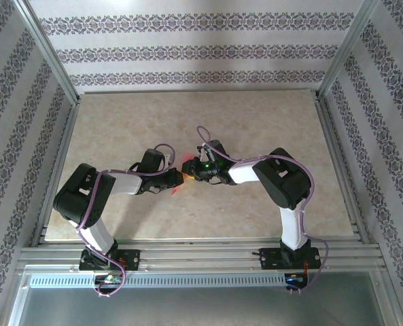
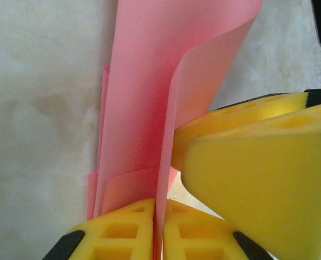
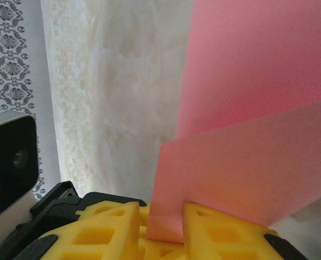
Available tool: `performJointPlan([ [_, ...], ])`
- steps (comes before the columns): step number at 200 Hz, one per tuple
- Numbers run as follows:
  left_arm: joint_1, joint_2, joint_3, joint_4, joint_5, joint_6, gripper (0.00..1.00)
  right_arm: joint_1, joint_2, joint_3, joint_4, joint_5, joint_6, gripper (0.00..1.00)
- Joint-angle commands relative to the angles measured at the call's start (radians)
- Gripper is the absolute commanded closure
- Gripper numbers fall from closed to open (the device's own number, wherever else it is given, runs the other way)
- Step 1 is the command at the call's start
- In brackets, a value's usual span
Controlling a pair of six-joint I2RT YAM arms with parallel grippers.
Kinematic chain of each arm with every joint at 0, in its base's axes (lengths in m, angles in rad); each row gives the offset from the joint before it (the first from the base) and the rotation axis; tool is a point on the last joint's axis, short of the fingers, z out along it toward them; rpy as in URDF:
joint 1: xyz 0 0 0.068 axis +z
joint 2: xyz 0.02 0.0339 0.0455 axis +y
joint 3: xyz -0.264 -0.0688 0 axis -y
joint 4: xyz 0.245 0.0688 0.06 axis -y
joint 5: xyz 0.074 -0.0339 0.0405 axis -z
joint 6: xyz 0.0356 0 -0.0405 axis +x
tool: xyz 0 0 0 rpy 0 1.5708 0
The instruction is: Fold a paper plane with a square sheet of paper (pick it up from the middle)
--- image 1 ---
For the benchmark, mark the pink red cloth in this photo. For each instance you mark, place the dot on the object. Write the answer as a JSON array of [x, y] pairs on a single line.
[[175, 190]]

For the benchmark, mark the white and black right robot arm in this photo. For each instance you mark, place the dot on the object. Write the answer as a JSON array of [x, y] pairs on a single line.
[[242, 173]]

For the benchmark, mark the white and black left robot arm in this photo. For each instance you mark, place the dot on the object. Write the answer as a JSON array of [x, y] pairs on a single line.
[[126, 183]]

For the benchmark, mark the grey sheet metal panel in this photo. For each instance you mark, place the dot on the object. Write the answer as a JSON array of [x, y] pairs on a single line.
[[201, 305]]

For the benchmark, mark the small circuit board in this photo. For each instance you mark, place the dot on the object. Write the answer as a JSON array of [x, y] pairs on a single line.
[[108, 279], [294, 279]]

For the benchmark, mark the wide aluminium mounting rail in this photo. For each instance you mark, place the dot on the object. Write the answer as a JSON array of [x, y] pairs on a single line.
[[201, 254]]

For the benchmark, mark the thin aluminium rail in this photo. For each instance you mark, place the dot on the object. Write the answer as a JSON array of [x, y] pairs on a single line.
[[201, 92]]

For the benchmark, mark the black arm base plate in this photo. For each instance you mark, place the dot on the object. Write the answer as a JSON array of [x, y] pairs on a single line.
[[133, 259], [269, 259]]

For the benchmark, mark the aluminium side rail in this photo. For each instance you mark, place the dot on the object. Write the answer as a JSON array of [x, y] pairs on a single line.
[[59, 169], [341, 169]]

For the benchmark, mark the aluminium frame post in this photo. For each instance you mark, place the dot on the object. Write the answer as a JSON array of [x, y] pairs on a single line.
[[346, 51], [53, 57]]

